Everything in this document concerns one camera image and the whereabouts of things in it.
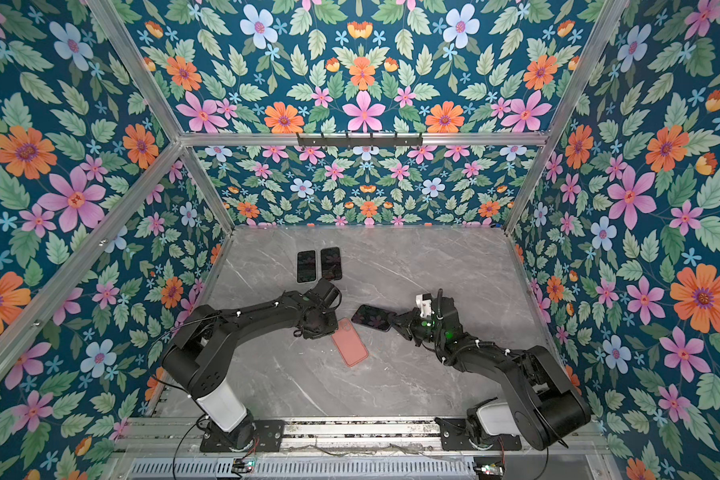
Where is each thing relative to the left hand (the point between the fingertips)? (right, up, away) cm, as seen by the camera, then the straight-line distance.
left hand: (338, 325), depth 90 cm
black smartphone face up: (-5, +19, +17) cm, 26 cm away
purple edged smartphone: (-15, +17, +20) cm, 31 cm away
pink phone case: (+3, -5, 0) cm, 6 cm away
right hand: (+15, +4, -7) cm, 17 cm away
